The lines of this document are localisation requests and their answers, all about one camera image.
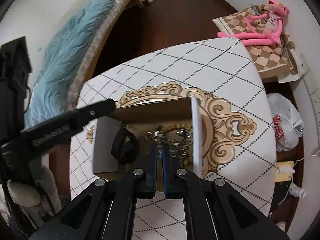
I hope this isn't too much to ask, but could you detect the cardboard box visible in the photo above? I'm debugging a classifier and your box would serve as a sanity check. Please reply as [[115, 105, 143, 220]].
[[92, 97, 202, 180]]

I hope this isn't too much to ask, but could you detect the yellow tissue pack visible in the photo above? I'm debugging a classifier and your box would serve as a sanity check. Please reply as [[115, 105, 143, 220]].
[[275, 161, 295, 183]]

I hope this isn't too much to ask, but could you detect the checkered brown cushion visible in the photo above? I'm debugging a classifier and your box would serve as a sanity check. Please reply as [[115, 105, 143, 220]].
[[212, 1, 301, 83]]

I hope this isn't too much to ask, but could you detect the teal blue quilt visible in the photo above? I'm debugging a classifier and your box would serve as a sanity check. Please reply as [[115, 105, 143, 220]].
[[23, 0, 131, 128]]

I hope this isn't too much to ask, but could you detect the wooden bead bracelet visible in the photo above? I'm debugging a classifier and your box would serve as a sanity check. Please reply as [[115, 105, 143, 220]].
[[159, 122, 194, 167]]

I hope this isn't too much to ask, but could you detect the white power strip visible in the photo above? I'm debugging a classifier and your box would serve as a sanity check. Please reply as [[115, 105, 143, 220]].
[[295, 55, 320, 120]]

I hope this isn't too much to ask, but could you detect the white plastic bag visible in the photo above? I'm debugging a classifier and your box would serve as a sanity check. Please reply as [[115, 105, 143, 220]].
[[267, 93, 304, 152]]

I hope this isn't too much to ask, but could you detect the small white bottle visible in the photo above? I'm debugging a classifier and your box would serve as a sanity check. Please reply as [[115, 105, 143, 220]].
[[289, 183, 306, 198]]

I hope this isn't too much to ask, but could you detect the silver chain bracelet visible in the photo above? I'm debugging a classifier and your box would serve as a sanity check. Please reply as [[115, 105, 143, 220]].
[[170, 129, 194, 160]]

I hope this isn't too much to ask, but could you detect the pink panther plush toy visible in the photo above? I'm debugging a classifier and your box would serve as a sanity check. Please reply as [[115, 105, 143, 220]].
[[217, 0, 290, 47]]

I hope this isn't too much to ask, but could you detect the white patterned tablecloth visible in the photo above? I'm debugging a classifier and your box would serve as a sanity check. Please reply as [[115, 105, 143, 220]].
[[70, 37, 276, 239]]

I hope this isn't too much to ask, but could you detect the black smart band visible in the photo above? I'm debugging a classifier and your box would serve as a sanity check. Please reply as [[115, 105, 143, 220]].
[[111, 127, 140, 165]]

